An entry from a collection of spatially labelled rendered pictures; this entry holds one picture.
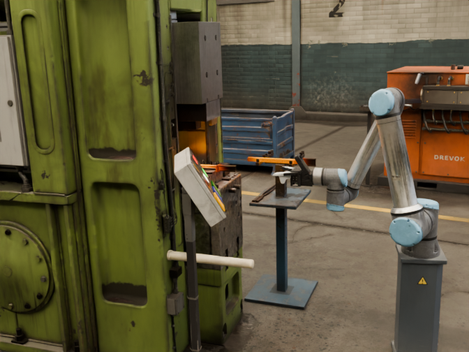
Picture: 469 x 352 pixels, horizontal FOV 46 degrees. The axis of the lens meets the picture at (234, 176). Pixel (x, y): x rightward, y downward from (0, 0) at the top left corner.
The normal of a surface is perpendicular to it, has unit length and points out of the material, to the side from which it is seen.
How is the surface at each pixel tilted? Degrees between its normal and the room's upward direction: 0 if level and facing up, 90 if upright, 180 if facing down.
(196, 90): 90
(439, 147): 90
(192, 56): 90
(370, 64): 90
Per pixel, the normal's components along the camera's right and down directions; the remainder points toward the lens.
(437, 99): -0.48, 0.23
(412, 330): -0.15, 0.26
